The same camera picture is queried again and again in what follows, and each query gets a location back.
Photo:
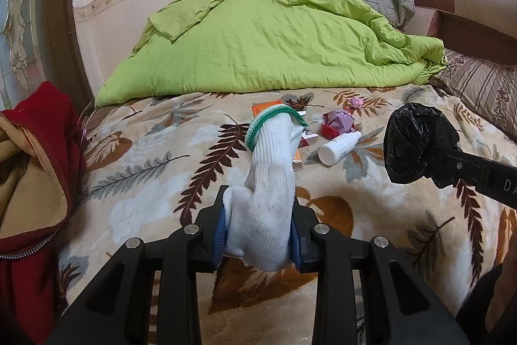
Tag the green quilt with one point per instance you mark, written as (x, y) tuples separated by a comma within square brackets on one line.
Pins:
[(262, 46)]

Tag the red jacket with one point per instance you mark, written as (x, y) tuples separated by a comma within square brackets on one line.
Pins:
[(40, 106)]

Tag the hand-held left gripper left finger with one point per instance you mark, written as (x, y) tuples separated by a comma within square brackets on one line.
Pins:
[(220, 236)]

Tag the striped floral pillow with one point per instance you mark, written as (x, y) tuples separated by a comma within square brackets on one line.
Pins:
[(484, 86)]

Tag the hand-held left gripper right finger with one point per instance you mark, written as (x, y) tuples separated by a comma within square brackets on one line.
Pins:
[(299, 248)]

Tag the wooden door frame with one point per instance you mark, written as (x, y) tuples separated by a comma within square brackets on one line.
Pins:
[(64, 5)]

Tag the leaf printed blanket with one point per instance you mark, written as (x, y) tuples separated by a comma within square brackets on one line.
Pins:
[(141, 175)]

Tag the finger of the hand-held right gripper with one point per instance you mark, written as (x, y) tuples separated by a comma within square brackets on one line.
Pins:
[(458, 166)]

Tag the pink crumpled paper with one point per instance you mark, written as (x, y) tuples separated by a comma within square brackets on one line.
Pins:
[(356, 102)]

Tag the orange box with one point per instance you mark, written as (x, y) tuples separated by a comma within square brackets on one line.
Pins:
[(262, 109)]

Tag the purple plastic wrapper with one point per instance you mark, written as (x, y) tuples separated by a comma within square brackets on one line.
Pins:
[(341, 118)]

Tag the patterned glass door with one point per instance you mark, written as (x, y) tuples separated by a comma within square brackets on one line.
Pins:
[(20, 25)]

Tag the white glove with green cuff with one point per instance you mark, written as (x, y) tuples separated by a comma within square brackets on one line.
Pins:
[(266, 187)]

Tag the white plastic bottle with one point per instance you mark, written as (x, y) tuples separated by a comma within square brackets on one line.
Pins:
[(335, 151)]

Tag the black plastic bag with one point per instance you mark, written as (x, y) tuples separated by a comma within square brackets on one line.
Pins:
[(412, 139)]

